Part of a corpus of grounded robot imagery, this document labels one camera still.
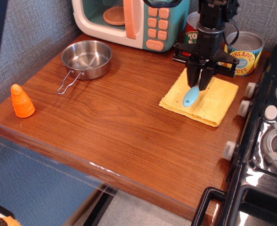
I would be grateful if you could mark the small steel pan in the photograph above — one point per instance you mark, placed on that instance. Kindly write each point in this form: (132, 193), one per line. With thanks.
(85, 60)

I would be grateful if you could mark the orange toy carrot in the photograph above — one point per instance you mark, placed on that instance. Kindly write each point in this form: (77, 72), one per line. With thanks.
(22, 104)

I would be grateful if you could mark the orange plate inside microwave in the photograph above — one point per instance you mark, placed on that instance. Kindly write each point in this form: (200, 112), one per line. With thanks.
(114, 16)

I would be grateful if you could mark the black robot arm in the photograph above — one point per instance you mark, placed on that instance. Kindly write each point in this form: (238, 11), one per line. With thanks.
(216, 13)

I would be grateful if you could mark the pineapple slices can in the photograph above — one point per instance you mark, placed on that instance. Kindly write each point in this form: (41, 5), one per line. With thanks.
(247, 49)

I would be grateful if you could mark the black toy stove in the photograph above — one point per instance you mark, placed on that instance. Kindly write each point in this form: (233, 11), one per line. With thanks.
(251, 195)

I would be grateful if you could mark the tomato sauce can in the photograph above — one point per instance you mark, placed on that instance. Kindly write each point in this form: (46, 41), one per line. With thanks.
(191, 31)

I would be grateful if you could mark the toy microwave oven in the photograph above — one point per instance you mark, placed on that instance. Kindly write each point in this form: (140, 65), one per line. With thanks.
(150, 25)

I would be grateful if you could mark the white spatula with teal handle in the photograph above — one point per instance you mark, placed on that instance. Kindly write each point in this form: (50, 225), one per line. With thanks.
(192, 94)

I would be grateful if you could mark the folded yellow cloth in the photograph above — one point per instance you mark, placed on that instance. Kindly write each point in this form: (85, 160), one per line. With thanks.
(210, 106)

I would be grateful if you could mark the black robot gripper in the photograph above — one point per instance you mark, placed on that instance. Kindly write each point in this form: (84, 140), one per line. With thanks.
(207, 49)

